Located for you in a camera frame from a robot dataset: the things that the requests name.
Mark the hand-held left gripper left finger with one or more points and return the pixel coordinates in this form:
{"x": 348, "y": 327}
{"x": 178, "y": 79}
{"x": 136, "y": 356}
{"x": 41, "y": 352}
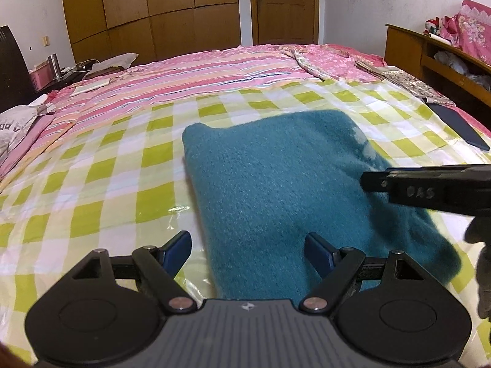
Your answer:
{"x": 178, "y": 249}

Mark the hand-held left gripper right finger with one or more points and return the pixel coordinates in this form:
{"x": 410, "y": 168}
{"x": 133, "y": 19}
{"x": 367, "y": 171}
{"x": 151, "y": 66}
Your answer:
{"x": 318, "y": 251}

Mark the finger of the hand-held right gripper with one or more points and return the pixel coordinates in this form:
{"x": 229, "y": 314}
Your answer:
{"x": 414, "y": 188}

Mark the blue knit sweater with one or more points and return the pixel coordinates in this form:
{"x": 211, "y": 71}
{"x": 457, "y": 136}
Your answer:
{"x": 268, "y": 184}

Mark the person's right hand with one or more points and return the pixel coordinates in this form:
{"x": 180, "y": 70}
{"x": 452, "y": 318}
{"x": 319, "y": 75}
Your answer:
{"x": 484, "y": 276}

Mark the dark blue flat book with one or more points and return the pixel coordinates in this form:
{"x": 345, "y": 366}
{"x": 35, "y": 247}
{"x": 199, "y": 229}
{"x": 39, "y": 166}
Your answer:
{"x": 460, "y": 126}

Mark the brown patterned cloth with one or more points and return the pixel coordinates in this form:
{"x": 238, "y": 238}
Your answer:
{"x": 414, "y": 84}

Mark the white crumpled cloth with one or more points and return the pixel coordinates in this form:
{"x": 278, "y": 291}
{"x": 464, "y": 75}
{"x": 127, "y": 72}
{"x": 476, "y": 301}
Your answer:
{"x": 452, "y": 61}

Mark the wooden shelf desk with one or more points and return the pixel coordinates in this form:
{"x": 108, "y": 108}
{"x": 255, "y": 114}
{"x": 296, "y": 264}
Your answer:
{"x": 402, "y": 50}

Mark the pink floral cloth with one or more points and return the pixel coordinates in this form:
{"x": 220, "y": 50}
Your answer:
{"x": 337, "y": 61}

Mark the pink floral quilt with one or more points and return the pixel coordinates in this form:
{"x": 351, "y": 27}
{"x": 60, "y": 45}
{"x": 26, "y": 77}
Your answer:
{"x": 472, "y": 34}

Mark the pink striped folded quilt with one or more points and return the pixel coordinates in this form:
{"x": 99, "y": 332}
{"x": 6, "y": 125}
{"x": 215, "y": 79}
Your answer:
{"x": 34, "y": 130}

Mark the grey folded cloth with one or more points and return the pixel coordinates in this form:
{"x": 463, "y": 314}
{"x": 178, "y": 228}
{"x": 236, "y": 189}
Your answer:
{"x": 115, "y": 61}

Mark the dark nightstand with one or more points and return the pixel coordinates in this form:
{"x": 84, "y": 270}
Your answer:
{"x": 67, "y": 78}

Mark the grey dotted pillow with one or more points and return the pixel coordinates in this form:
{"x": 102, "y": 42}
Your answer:
{"x": 15, "y": 126}

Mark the wooden door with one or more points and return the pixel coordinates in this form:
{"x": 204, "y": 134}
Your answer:
{"x": 284, "y": 11}

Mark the pink box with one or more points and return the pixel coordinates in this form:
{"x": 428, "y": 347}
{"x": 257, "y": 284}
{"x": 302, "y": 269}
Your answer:
{"x": 40, "y": 78}

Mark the wooden wardrobe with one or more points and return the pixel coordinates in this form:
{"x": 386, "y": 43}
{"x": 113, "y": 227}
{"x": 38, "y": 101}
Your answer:
{"x": 172, "y": 27}

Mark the steel thermos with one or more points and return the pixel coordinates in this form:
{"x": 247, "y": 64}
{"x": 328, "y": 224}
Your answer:
{"x": 53, "y": 65}

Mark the dark wooden headboard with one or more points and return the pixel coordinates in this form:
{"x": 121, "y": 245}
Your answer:
{"x": 11, "y": 69}

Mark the beige wall switch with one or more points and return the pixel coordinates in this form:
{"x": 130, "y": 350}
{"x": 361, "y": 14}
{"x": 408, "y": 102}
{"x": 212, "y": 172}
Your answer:
{"x": 45, "y": 40}

